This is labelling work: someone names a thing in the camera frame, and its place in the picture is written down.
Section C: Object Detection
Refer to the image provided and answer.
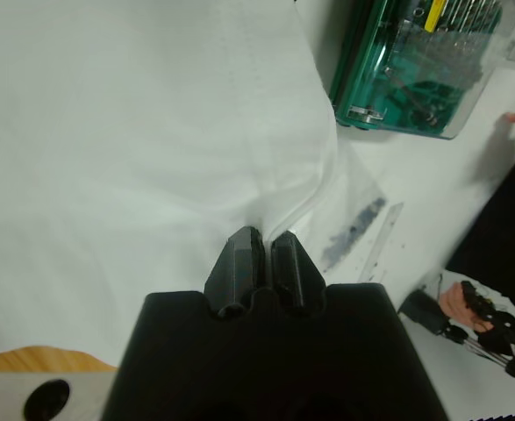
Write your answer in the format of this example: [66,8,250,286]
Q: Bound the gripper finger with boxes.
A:
[203,225,267,321]
[269,230,327,318]

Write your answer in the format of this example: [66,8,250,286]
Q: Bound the white t-shirt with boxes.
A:
[0,0,341,374]

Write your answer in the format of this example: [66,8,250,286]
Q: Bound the bystander left hand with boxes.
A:
[439,280,495,334]

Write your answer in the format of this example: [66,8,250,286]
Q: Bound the clear plastic bag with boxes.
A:
[320,144,390,275]

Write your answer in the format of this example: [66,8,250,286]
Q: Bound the clear plastic ruler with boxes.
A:
[356,201,405,284]

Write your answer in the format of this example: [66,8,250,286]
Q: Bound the bystander black clothing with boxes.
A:
[444,94,515,325]

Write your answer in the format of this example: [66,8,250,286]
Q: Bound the green framed box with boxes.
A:
[329,0,515,142]

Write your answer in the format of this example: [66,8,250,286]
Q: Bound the black teleoperation handle device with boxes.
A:
[443,280,515,382]

